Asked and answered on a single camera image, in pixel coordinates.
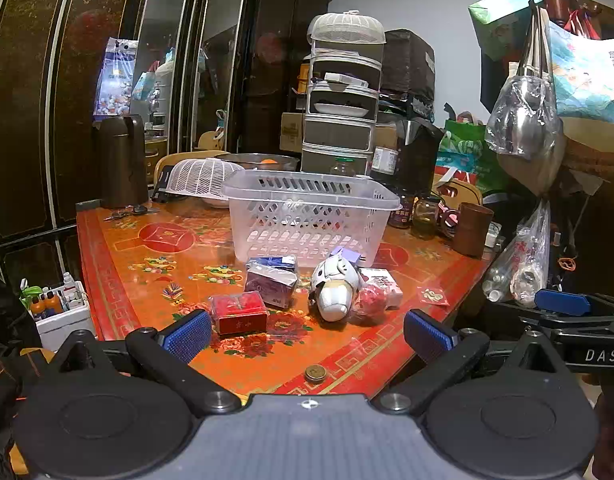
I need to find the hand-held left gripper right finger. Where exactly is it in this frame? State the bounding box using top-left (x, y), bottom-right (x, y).
top-left (374, 308), bottom-right (568, 415)

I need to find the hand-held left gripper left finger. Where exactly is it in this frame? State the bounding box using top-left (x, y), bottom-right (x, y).
top-left (52, 308), bottom-right (242, 417)

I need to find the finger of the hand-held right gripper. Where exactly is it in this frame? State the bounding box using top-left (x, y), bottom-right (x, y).
top-left (534, 289), bottom-right (592, 317)

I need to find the red box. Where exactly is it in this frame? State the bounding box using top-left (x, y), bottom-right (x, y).
top-left (209, 291), bottom-right (268, 337)

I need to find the pink candy bag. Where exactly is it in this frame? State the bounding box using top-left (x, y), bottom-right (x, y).
top-left (354, 282), bottom-right (388, 317)

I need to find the pink and white box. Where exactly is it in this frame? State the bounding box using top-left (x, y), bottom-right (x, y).
top-left (359, 267), bottom-right (404, 308)

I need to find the dark cigarette box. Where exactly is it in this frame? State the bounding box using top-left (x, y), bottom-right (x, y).
top-left (244, 265), bottom-right (298, 309)

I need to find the white toy figure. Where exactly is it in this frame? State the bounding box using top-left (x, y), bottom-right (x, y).
top-left (309, 254), bottom-right (362, 322)

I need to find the small purple pack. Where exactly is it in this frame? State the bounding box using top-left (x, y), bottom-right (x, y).
top-left (331, 246), bottom-right (364, 265)

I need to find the blue box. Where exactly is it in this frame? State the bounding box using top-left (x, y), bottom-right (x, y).
top-left (247, 256), bottom-right (298, 273)

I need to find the clear plastic basket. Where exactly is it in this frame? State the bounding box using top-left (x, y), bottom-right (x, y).
top-left (221, 169), bottom-right (402, 268)

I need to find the person's right forearm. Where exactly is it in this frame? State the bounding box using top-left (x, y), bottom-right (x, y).
top-left (591, 385), bottom-right (614, 480)

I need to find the red paper sticker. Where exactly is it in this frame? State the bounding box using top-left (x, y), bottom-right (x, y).
top-left (418, 287), bottom-right (450, 306)

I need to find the plastic bag with bottles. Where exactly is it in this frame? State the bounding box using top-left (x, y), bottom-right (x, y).
top-left (482, 200), bottom-right (552, 308)

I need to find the brown cup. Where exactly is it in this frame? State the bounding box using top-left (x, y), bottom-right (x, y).
top-left (454, 202), bottom-right (495, 258)

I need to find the glass pickle jar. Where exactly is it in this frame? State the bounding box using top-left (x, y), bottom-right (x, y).
top-left (412, 195), bottom-right (442, 240)

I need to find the white foam box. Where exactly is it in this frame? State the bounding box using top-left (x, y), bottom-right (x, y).
top-left (34, 280), bottom-right (95, 351)

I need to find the jar with purple label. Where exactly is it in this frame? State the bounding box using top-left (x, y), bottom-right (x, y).
top-left (389, 190), bottom-right (416, 231)

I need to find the bunch of keys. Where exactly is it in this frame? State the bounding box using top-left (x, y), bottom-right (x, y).
top-left (104, 205), bottom-right (155, 222)

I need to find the beige bag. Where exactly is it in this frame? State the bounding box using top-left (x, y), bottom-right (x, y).
top-left (497, 125), bottom-right (614, 198)

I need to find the white label jar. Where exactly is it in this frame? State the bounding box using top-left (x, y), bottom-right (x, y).
top-left (371, 146), bottom-right (400, 176)

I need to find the green shopping bag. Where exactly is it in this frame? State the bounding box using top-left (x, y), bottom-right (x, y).
top-left (437, 112), bottom-right (508, 196)

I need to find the black and orange bag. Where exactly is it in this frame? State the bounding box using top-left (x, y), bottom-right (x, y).
top-left (0, 270), bottom-right (58, 480)

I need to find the brown thermos jug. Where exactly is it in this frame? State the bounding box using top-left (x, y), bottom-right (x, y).
top-left (93, 115), bottom-right (150, 209)

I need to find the green lid glass jar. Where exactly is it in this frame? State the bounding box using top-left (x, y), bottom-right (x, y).
top-left (329, 156), bottom-right (358, 177)

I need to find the clear bag with ladles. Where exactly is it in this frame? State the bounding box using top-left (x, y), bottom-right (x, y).
top-left (485, 7), bottom-right (565, 161)

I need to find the metal bowl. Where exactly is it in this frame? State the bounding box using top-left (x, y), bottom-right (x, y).
top-left (214, 152), bottom-right (300, 173)

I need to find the white tiered mesh food rack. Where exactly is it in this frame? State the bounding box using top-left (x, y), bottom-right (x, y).
top-left (301, 10), bottom-right (386, 178)

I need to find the cardboard box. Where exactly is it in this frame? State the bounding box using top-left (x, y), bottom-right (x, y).
top-left (281, 111), bottom-right (304, 153)

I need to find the printed tote bag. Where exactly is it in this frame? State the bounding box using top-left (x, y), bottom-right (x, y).
top-left (547, 20), bottom-right (614, 126)

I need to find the white plate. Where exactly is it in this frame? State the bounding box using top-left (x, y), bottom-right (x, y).
top-left (313, 102), bottom-right (368, 116)

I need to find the flat white box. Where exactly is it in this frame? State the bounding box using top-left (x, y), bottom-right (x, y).
top-left (324, 72), bottom-right (370, 88)

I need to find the hanging printed plastic packet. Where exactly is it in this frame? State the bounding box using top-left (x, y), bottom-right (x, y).
top-left (93, 37), bottom-right (139, 116)

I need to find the dark wrapped box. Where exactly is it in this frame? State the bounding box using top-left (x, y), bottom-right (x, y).
top-left (382, 29), bottom-right (436, 103)

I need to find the dark wooden wardrobe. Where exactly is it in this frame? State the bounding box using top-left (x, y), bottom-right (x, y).
top-left (0, 0), bottom-right (338, 271)

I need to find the green gift bag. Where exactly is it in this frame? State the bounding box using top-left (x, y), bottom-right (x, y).
top-left (468, 0), bottom-right (545, 63)

